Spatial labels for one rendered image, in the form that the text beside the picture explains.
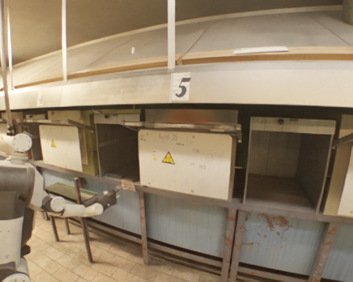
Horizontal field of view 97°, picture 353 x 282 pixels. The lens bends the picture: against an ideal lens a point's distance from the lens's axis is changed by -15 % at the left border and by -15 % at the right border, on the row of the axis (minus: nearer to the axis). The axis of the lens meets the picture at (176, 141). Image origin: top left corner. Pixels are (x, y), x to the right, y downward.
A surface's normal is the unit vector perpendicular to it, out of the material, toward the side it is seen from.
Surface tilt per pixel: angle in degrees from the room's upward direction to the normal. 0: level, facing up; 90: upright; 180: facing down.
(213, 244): 90
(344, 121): 90
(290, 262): 90
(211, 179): 90
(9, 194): 81
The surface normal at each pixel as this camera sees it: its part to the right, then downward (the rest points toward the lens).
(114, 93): -0.37, 0.00
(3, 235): 0.72, -0.03
